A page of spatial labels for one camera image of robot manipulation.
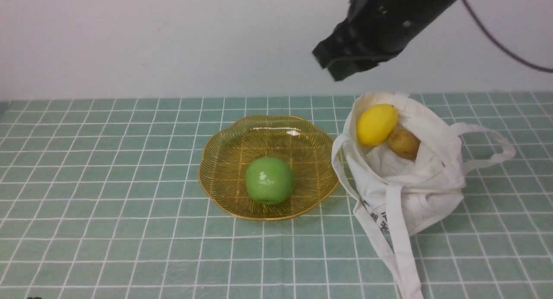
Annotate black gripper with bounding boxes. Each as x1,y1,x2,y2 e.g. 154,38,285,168
312,0,457,82

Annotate green apple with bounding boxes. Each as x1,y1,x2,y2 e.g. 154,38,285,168
245,157,294,205

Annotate brown kiwi fruit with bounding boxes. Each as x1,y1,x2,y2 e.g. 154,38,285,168
386,128,421,161

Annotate white cloth tote bag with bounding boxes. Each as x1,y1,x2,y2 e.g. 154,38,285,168
331,92,516,299

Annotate yellow lemon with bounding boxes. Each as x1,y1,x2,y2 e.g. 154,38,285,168
356,104,399,147

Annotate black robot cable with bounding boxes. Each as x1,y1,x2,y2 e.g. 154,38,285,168
460,0,553,73

